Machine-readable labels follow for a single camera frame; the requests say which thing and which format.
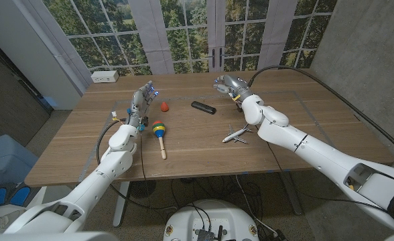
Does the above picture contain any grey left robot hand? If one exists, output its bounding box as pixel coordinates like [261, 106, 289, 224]
[126, 80, 160, 130]

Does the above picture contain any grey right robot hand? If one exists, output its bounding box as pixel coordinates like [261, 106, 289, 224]
[212, 74, 255, 103]

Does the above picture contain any black TV remote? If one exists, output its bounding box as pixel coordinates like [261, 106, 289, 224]
[190, 100, 217, 115]

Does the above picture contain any colourful wooden maraca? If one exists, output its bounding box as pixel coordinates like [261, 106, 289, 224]
[151, 120, 168, 161]

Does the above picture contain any white toy airplane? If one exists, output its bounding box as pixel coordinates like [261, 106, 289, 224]
[222, 123, 252, 145]

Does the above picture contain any white power strip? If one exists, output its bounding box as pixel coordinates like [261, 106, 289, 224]
[90, 70, 120, 84]

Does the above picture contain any printed window backdrop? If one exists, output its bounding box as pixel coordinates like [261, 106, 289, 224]
[42, 0, 338, 76]

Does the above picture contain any round black floor fan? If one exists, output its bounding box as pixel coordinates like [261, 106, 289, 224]
[129, 179, 157, 199]

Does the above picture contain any white table leg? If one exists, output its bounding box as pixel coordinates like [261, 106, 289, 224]
[112, 181, 131, 228]

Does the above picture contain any grey table leg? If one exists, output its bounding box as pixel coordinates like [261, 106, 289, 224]
[280, 172, 305, 216]

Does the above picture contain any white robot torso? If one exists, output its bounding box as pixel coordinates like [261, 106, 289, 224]
[162, 199, 260, 241]

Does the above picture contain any blue-grey upholstered seat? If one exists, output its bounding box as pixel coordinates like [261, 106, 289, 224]
[0, 134, 40, 193]

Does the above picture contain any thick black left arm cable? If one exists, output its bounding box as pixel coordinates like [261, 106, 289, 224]
[95, 118, 178, 212]

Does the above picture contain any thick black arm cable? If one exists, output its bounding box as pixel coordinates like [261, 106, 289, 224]
[248, 65, 394, 162]
[95, 118, 178, 212]

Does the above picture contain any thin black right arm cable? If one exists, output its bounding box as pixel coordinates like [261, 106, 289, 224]
[265, 139, 389, 212]

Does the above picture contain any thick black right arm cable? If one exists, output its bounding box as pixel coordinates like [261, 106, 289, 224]
[248, 65, 394, 162]

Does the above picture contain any white floor cable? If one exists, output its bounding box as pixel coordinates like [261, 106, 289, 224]
[235, 175, 279, 236]

